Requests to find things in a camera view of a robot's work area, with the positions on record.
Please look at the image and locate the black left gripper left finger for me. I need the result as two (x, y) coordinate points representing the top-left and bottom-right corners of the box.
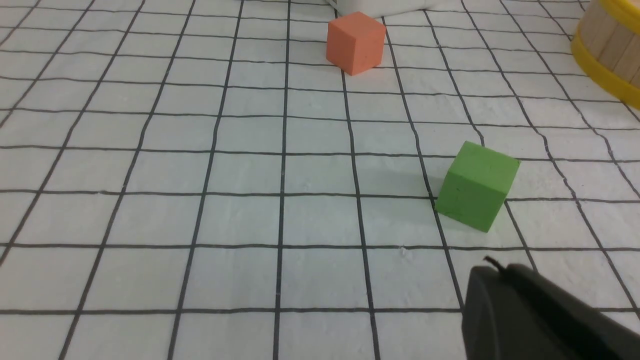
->
(461, 256), (580, 360)

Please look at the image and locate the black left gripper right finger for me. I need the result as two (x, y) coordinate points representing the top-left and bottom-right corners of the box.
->
(502, 264), (639, 360)

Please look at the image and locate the bamboo steamer tray yellow rim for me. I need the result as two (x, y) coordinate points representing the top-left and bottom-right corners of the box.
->
(571, 0), (640, 109)

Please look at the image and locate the green foam cube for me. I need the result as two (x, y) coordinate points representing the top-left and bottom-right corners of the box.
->
(435, 141), (521, 233)

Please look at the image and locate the orange foam cube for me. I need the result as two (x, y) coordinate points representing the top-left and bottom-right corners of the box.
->
(326, 11), (387, 76)

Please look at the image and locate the green-lidded white plastic box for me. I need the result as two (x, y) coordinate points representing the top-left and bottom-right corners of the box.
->
(326, 0), (444, 18)

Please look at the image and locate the white black-grid tablecloth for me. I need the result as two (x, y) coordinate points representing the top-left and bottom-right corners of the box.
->
(0, 0), (639, 360)

